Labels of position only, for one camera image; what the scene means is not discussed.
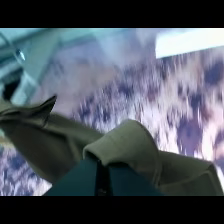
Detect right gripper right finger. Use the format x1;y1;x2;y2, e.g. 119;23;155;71
105;163;165;197

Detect brown pants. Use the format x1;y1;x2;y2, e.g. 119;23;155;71
0;94;224;197

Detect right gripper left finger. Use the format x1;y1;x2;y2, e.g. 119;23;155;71
44;157;100;197

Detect silver frame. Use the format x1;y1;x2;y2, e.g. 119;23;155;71
0;28;64;106

